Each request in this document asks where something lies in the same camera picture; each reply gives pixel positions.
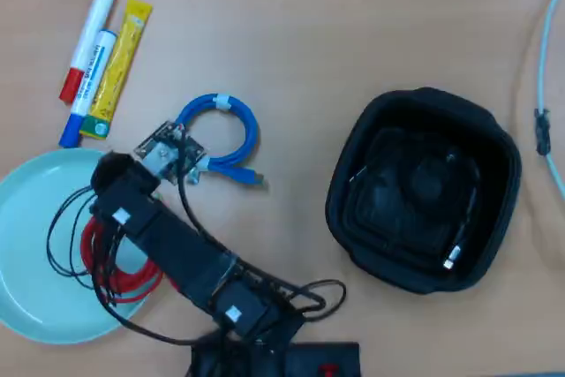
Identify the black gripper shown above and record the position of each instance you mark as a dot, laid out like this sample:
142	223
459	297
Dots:
128	200

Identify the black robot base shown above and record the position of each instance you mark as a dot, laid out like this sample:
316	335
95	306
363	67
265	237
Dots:
322	355

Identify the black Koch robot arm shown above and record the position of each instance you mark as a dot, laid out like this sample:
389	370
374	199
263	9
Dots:
185	244

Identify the black square bowl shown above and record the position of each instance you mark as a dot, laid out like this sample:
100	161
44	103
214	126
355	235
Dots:
499	174

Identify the white marker blue cap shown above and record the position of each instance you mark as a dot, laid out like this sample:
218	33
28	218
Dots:
84	94

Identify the light teal plate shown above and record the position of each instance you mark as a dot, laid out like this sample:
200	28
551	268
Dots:
26	262

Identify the white marker red cap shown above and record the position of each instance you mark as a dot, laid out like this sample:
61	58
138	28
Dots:
95	24

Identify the yellow sachet stick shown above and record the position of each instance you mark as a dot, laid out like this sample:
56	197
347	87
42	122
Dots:
137	15

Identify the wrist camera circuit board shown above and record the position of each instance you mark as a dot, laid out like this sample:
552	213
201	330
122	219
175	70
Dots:
163	156

